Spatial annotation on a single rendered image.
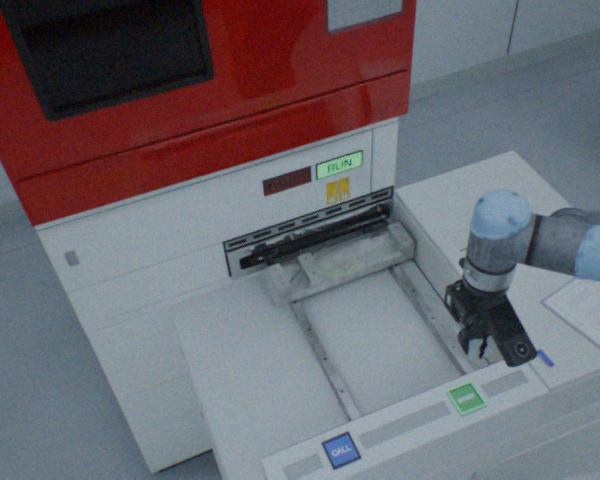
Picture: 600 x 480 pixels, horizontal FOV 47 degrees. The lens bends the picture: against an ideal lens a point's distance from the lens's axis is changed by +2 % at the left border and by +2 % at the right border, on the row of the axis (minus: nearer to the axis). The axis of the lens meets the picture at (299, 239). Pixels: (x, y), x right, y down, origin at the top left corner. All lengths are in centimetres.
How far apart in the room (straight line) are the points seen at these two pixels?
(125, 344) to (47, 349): 106
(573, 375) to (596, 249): 49
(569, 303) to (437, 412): 38
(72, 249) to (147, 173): 26
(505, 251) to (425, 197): 73
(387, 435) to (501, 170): 79
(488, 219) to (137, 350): 109
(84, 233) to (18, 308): 153
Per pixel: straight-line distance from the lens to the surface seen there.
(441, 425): 135
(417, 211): 168
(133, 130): 131
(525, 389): 142
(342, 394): 149
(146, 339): 180
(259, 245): 165
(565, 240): 100
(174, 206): 151
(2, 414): 273
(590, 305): 156
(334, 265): 167
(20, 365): 282
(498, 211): 99
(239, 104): 134
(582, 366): 147
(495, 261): 103
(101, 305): 167
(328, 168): 159
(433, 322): 161
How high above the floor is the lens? 213
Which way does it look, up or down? 46 degrees down
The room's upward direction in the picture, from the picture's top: 5 degrees counter-clockwise
